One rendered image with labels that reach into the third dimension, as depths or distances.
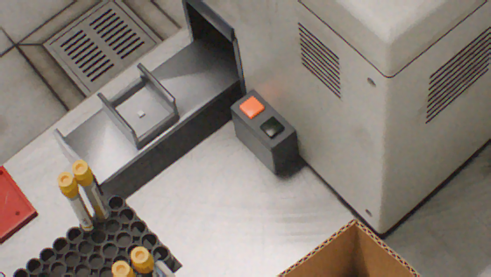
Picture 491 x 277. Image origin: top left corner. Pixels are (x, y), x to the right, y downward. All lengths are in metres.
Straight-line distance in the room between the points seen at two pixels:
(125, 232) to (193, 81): 0.16
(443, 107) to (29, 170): 0.42
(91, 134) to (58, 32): 1.29
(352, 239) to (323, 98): 0.12
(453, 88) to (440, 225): 0.17
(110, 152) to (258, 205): 0.14
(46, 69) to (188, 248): 1.30
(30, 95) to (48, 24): 0.19
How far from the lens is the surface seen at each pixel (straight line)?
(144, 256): 0.80
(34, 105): 2.14
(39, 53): 2.21
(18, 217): 0.98
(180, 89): 0.96
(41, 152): 1.01
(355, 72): 0.73
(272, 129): 0.91
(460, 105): 0.84
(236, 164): 0.96
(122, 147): 0.94
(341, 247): 0.78
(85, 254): 0.91
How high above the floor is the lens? 1.70
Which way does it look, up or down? 59 degrees down
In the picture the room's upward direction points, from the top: 11 degrees counter-clockwise
